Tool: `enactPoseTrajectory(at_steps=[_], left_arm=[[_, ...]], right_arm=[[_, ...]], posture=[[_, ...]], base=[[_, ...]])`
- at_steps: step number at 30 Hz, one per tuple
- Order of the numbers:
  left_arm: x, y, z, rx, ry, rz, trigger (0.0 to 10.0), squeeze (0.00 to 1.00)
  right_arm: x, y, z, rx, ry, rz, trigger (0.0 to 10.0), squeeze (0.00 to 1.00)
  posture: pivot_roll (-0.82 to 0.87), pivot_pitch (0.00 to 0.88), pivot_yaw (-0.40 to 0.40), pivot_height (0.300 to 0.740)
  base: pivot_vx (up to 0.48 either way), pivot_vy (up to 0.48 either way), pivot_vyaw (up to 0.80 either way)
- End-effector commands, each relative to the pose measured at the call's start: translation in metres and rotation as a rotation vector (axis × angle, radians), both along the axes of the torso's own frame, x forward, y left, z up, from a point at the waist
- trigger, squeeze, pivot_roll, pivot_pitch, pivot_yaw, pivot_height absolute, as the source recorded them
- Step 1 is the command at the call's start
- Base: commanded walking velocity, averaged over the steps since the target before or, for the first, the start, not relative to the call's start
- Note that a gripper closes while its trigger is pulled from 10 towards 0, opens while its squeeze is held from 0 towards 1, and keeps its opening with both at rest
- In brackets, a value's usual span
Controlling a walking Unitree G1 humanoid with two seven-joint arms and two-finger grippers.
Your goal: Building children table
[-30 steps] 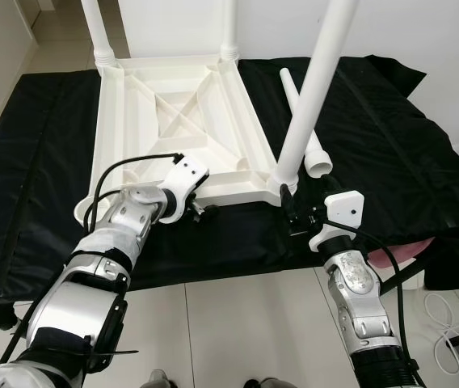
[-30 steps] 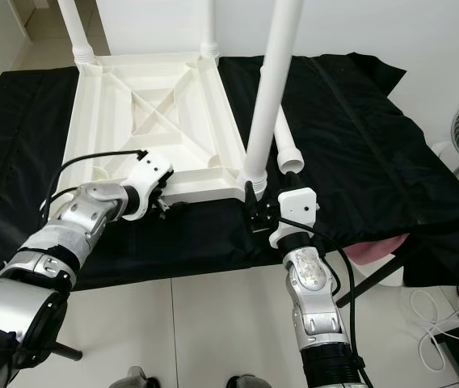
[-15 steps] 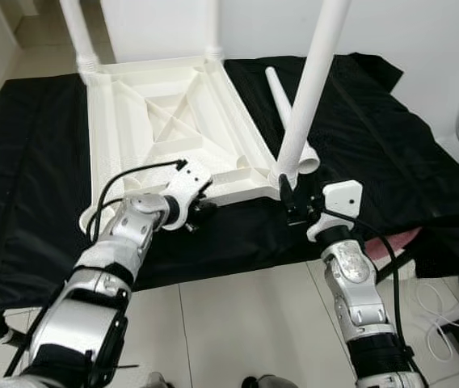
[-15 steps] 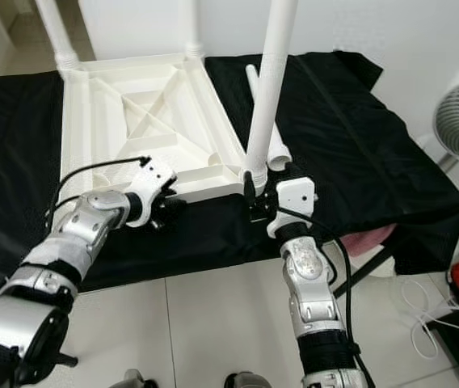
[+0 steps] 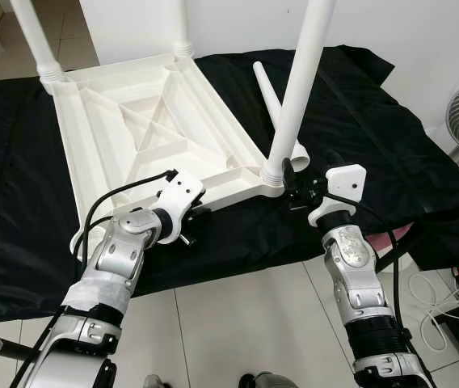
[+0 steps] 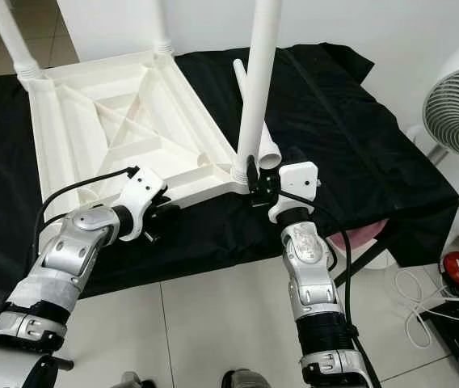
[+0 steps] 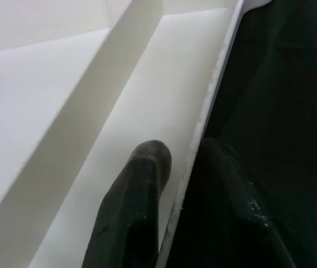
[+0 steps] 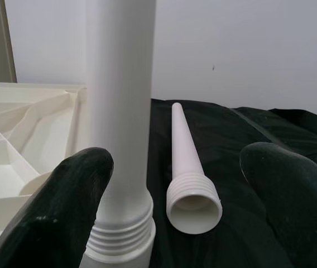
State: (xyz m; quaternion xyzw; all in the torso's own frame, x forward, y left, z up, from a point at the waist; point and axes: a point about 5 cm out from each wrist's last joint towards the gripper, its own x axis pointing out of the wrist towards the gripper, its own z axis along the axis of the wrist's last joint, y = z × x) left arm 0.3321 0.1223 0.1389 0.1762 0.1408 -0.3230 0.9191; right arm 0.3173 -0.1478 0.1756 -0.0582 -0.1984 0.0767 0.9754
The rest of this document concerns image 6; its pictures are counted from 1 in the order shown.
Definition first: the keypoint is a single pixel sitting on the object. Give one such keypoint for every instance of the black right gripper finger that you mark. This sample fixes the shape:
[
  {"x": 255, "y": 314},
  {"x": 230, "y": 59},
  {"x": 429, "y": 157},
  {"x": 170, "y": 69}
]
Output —
[
  {"x": 295, "y": 155},
  {"x": 251, "y": 171}
]

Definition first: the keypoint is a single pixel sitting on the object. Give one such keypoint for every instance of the white plastic children table top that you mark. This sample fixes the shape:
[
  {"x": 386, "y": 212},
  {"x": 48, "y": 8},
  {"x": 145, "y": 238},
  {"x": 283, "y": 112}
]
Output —
[{"x": 132, "y": 121}]

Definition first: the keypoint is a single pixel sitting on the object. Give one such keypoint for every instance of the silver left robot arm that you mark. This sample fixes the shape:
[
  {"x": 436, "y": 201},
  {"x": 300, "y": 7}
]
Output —
[{"x": 60, "y": 267}]

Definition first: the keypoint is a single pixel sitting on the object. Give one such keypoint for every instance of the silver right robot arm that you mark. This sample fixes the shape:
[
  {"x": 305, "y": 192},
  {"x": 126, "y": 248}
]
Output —
[{"x": 314, "y": 275}]

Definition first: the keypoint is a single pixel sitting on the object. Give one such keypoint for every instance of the black table cloth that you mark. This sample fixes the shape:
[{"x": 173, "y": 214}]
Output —
[{"x": 359, "y": 145}]

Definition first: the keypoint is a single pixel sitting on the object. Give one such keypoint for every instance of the pink cloth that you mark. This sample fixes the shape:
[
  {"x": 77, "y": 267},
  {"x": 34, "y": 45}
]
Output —
[{"x": 359, "y": 234}]

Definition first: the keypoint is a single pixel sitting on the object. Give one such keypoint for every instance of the grey left robot foot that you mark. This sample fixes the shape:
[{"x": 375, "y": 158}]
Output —
[{"x": 131, "y": 381}]

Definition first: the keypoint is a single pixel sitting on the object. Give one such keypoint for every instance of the grey robot foot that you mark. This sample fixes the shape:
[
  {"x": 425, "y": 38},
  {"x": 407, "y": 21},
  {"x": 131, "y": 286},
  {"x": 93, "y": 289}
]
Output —
[
  {"x": 131, "y": 381},
  {"x": 246, "y": 379}
]

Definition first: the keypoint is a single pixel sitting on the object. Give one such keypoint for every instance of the grey right robot foot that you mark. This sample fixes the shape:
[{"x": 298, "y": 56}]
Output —
[{"x": 246, "y": 379}]

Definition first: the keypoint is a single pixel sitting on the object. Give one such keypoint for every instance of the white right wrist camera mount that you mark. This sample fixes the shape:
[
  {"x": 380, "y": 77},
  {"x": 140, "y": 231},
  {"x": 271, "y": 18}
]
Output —
[{"x": 298, "y": 187}]

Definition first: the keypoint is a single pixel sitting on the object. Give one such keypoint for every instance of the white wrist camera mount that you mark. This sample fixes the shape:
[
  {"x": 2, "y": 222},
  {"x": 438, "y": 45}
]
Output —
[
  {"x": 141, "y": 194},
  {"x": 298, "y": 187}
]

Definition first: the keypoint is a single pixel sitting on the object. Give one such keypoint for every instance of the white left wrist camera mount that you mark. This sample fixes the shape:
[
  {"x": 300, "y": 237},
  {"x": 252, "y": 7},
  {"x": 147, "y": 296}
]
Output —
[{"x": 141, "y": 194}]

